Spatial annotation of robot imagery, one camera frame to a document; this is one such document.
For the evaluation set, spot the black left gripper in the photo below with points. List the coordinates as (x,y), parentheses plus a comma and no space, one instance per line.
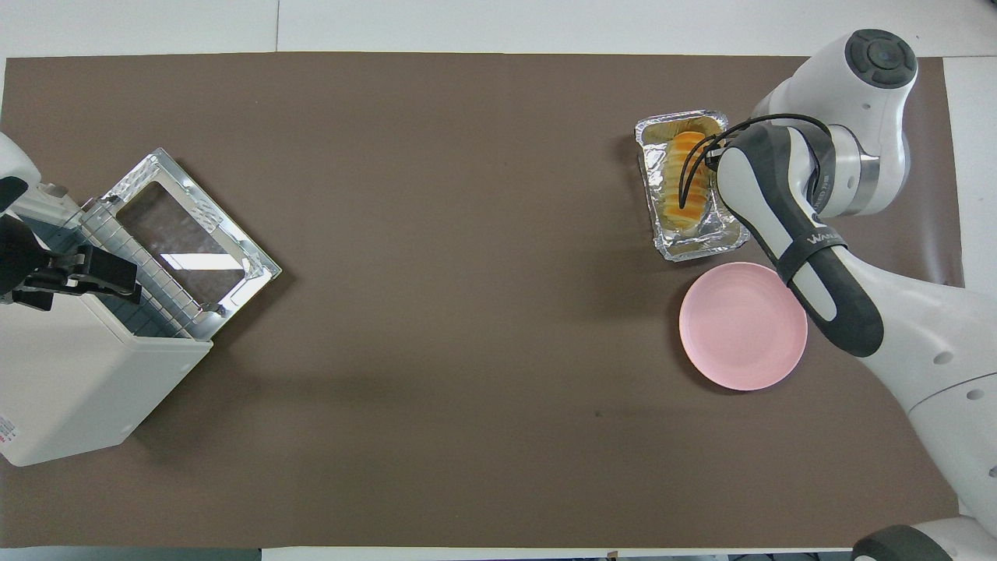
(23,253)

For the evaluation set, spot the yellow sliced bread loaf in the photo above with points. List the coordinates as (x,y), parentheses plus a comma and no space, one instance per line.
(676,195)

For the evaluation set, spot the aluminium foil tray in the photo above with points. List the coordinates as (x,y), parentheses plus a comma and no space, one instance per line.
(701,243)

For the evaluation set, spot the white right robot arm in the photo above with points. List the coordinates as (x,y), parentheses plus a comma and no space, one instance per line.
(919,343)

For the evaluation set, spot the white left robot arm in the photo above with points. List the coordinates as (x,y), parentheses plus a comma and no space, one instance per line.
(15,160)

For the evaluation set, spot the cream white toaster oven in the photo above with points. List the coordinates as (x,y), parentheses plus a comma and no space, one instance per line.
(86,382)

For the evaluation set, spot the glass oven door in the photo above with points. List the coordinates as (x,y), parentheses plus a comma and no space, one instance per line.
(195,234)

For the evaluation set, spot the brown table mat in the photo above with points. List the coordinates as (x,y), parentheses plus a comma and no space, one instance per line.
(467,351)

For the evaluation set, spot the pink round plate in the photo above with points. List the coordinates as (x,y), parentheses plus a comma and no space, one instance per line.
(740,327)

